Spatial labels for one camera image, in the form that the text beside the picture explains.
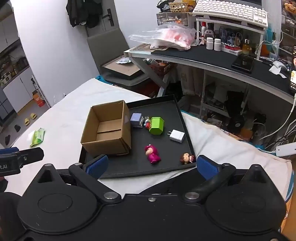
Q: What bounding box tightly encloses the small brown-haired figurine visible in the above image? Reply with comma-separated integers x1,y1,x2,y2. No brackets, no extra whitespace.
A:
180,152,196,164

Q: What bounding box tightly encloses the orange cardboard box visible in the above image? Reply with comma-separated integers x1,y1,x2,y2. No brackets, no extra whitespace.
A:
32,93,45,107

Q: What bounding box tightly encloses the white cabinet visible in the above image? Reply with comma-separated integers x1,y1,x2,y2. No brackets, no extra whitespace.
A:
0,38,50,126

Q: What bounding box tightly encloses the dark hanging jacket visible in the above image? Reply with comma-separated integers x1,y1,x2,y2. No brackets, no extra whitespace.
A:
66,0,103,28

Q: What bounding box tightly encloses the black fan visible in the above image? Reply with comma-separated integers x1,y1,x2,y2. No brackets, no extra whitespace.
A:
228,115,245,133

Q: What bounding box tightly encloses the desk with black mat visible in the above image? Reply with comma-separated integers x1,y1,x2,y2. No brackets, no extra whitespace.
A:
124,43,296,105

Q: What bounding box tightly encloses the purple toy block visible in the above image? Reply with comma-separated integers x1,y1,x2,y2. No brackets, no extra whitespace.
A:
130,113,145,128

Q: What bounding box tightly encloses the white tote bag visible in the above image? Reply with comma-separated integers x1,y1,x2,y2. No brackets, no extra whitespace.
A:
180,65,204,96

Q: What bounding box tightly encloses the pink dinosaur-suit figurine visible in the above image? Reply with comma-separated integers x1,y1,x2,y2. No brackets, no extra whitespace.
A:
144,145,162,165

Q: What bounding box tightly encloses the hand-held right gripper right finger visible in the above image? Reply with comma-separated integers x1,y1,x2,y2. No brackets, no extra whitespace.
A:
184,155,272,204

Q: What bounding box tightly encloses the woven basket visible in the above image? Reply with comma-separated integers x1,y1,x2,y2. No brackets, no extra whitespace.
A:
171,1,196,12

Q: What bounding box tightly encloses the crumpled white paper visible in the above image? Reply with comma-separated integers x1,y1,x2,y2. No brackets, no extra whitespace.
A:
269,60,287,75

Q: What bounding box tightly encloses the white cable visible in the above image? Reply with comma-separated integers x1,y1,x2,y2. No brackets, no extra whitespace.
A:
261,93,296,145

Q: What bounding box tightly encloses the brown plush toy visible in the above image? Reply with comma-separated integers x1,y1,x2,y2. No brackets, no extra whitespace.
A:
284,2,296,14

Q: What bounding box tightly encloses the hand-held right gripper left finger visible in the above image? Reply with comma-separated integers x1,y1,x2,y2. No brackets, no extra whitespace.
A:
30,155,121,204

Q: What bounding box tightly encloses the black square box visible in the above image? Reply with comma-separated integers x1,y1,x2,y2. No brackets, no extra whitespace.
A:
231,54,255,74

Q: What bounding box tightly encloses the white power strip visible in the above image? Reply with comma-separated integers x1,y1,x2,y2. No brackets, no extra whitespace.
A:
276,142,296,157

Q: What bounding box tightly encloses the white plug charger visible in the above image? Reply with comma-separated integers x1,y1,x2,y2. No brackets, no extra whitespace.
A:
168,130,186,142

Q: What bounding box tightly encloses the small clear drawer organizer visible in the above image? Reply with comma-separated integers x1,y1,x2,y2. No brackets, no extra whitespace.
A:
157,12,193,26

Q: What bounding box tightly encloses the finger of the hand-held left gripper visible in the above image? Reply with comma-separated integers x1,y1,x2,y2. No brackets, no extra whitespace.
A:
19,147,44,169

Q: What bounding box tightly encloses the amber perfume bottle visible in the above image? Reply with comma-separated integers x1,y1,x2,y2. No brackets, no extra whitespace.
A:
242,39,251,55

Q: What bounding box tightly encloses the green toy house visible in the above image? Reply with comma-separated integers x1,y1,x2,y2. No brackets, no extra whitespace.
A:
149,117,165,135

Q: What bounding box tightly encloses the smartphone with lit screen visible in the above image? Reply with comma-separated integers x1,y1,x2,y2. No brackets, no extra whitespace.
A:
289,45,296,93

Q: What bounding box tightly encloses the flat brown black box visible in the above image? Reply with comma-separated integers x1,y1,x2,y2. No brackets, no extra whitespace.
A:
100,57,144,80

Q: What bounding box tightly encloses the green wet wipes packet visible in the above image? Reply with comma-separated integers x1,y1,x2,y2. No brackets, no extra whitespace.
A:
29,128,45,147

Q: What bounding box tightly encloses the grey chair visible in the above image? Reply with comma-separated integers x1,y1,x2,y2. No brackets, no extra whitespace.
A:
87,29,158,87

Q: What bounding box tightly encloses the black door handle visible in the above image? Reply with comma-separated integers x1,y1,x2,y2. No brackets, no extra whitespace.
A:
105,9,115,26

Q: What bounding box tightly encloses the black shallow tray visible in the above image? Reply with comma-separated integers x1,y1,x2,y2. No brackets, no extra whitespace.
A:
79,95,197,179

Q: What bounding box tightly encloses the white keyboard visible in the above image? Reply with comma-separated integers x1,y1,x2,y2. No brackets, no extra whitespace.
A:
192,0,269,26

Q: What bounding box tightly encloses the white desk riser shelf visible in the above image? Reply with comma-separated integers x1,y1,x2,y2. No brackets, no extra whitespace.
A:
196,17,266,58

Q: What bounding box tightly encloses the clear plastic bag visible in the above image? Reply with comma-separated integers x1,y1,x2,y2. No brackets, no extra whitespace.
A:
128,24,197,50

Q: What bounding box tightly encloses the red white carton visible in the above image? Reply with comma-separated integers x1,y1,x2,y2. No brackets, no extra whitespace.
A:
221,43,242,56

